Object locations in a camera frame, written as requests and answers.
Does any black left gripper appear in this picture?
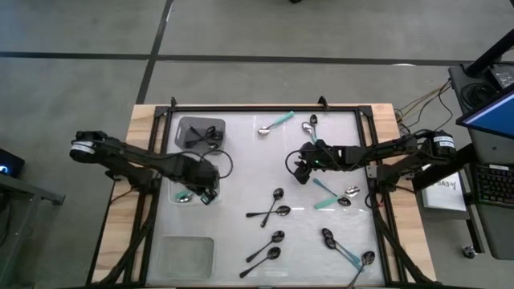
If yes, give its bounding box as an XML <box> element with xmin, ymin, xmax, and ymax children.
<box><xmin>185</xmin><ymin>159</ymin><xmax>222</xmax><ymax>206</ymax></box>

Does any all-black spoon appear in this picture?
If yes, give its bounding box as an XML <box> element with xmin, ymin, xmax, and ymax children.
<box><xmin>259</xmin><ymin>187</ymin><xmax>285</xmax><ymax>229</ymax></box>
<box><xmin>245</xmin><ymin>205</ymin><xmax>292</xmax><ymax>219</ymax></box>
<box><xmin>200</xmin><ymin>130</ymin><xmax>225</xmax><ymax>149</ymax></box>
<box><xmin>185</xmin><ymin>127</ymin><xmax>218</xmax><ymax>148</ymax></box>
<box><xmin>239</xmin><ymin>246</ymin><xmax>282</xmax><ymax>279</ymax></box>
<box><xmin>245</xmin><ymin>230</ymin><xmax>286</xmax><ymax>264</ymax></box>
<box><xmin>188</xmin><ymin>125</ymin><xmax>218</xmax><ymax>141</ymax></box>

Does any teal handled spoon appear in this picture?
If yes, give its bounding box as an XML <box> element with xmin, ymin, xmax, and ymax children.
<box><xmin>347</xmin><ymin>250</ymin><xmax>377</xmax><ymax>289</ymax></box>

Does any clear plastic bin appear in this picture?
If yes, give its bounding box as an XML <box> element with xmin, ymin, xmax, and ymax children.
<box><xmin>167</xmin><ymin>160</ymin><xmax>223</xmax><ymax>206</ymax></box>
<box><xmin>157</xmin><ymin>235</ymin><xmax>216</xmax><ymax>282</ymax></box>

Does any grey plastic bin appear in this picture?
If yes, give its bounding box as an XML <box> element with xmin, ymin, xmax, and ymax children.
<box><xmin>174</xmin><ymin>116</ymin><xmax>226</xmax><ymax>153</ymax></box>

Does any black diagonal beam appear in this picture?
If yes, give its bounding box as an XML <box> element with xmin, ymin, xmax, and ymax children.
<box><xmin>411</xmin><ymin>143</ymin><xmax>479</xmax><ymax>193</ymax></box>

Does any white paper sheet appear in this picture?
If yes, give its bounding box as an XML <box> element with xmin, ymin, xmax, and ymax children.
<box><xmin>420</xmin><ymin>171</ymin><xmax>467</xmax><ymax>213</ymax></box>

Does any grey metal stand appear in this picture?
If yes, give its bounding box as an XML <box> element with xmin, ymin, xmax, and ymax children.
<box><xmin>0</xmin><ymin>173</ymin><xmax>67</xmax><ymax>289</ymax></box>

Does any black keyboard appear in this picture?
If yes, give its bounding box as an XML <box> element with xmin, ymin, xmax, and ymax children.
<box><xmin>472</xmin><ymin>162</ymin><xmax>514</xmax><ymax>209</ymax></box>

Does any monitor with blue screen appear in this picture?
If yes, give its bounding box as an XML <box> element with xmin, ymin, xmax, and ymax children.
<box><xmin>455</xmin><ymin>86</ymin><xmax>514</xmax><ymax>140</ymax></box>

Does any black device with blue light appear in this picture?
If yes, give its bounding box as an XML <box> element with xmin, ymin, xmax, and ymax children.
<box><xmin>0</xmin><ymin>147</ymin><xmax>26</xmax><ymax>180</ymax></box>

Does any black pole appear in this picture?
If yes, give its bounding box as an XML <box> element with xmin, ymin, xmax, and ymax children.
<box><xmin>464</xmin><ymin>28</ymin><xmax>514</xmax><ymax>77</ymax></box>

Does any black power brick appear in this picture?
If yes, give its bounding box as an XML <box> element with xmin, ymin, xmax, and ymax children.
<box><xmin>487</xmin><ymin>63</ymin><xmax>514</xmax><ymax>90</ymax></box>

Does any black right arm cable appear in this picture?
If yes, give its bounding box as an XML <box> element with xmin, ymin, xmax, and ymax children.
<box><xmin>284</xmin><ymin>149</ymin><xmax>302</xmax><ymax>177</ymax></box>

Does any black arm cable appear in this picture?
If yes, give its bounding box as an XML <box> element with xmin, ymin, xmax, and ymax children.
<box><xmin>176</xmin><ymin>149</ymin><xmax>235</xmax><ymax>181</ymax></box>
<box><xmin>284</xmin><ymin>149</ymin><xmax>302</xmax><ymax>177</ymax></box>

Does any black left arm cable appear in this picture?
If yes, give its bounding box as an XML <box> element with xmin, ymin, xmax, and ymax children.
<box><xmin>176</xmin><ymin>149</ymin><xmax>235</xmax><ymax>181</ymax></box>

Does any yellow and black cable bundle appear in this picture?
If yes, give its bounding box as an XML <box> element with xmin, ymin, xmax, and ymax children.
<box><xmin>395</xmin><ymin>78</ymin><xmax>455</xmax><ymax>136</ymax></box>

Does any coiled black cable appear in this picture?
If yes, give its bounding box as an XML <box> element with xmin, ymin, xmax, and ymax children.
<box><xmin>460</xmin><ymin>82</ymin><xmax>493</xmax><ymax>108</ymax></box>

